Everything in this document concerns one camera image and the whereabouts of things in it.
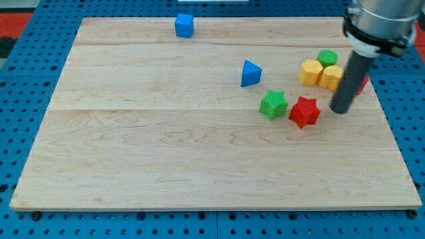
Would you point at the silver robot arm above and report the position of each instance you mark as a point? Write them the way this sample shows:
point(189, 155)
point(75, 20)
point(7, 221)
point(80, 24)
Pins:
point(375, 27)

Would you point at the blue triangle block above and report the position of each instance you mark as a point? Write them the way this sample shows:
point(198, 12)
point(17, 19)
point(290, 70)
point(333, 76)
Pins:
point(251, 74)

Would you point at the yellow heart block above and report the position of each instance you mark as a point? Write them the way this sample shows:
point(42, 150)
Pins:
point(331, 77)

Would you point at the green circle block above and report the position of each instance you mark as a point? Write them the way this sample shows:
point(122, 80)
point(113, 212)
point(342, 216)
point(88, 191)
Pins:
point(327, 58)

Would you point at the red circle block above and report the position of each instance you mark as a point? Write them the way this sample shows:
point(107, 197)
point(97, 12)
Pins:
point(363, 84)

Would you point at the wooden board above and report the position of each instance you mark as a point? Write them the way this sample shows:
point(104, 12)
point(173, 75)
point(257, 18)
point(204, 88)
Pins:
point(142, 120)

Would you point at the green star block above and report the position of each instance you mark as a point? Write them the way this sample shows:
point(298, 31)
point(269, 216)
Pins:
point(273, 104)

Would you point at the red star block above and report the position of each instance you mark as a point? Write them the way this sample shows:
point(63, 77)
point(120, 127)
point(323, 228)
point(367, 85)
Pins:
point(304, 112)

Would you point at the blue cube block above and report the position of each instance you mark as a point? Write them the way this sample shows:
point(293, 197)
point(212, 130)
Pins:
point(184, 26)

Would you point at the yellow hexagon block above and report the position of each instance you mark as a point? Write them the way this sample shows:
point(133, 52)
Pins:
point(310, 72)

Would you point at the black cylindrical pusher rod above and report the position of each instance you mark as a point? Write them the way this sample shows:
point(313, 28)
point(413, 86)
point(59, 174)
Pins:
point(355, 71)

